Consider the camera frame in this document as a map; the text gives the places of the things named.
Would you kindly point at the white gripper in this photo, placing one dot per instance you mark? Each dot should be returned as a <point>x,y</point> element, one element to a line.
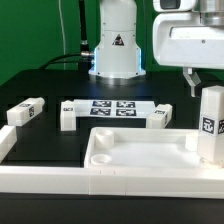
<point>180,40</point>

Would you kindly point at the white desk top tray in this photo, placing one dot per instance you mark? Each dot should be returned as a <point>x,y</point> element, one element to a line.
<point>145,148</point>

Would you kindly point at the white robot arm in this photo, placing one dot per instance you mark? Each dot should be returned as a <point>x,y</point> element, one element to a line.
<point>117,58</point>

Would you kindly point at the white front fence wall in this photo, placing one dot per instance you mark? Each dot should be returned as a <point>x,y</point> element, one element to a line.
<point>161,182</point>

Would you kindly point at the white fence wall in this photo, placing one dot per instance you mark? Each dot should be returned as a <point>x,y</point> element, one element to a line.
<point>8,138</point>
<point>161,182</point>

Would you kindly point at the white marker base plate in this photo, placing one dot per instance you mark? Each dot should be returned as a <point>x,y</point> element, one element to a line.
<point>113,108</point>

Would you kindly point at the white left fence wall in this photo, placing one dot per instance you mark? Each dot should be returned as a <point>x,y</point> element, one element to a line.
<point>8,138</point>

